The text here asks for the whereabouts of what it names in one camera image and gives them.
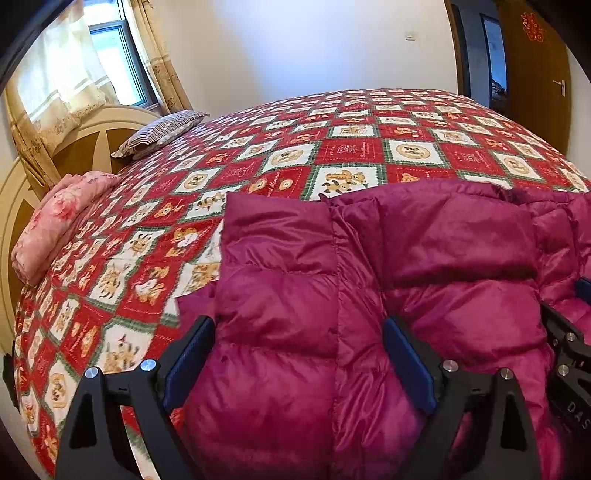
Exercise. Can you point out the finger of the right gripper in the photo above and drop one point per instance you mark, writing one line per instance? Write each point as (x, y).
(583, 289)

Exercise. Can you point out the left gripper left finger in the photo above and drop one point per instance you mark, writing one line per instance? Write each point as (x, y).
(94, 443)

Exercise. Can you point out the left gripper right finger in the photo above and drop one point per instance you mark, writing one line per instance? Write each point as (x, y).
(478, 425)

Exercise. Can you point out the magenta puffer jacket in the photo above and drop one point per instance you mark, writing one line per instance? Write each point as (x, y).
(334, 318)

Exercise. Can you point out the red patterned bed quilt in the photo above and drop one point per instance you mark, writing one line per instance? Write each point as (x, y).
(110, 297)

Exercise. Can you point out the brown wooden door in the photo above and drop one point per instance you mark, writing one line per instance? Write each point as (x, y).
(533, 100)

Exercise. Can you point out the pink floral folded blanket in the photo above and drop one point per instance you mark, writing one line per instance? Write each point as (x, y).
(53, 222)

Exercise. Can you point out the red door decoration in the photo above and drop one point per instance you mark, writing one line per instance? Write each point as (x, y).
(532, 28)

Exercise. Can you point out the cream wooden headboard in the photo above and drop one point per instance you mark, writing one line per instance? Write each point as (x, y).
(86, 148)

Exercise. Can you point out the striped pillow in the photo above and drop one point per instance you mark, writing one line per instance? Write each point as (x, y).
(157, 134)

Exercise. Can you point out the beige right curtain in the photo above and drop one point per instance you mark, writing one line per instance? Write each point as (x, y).
(155, 57)

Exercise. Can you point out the beige curtain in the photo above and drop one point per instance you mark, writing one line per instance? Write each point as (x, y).
(155, 57)
(58, 83)

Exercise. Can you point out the beige left curtain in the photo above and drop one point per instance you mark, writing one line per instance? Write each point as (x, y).
(58, 83)

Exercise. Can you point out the window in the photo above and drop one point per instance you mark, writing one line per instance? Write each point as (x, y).
(117, 52)

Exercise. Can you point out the metal door handle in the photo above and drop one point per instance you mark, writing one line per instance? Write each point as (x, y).
(562, 86)

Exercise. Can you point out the brown door frame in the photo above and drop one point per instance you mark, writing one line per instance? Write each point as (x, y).
(460, 48)

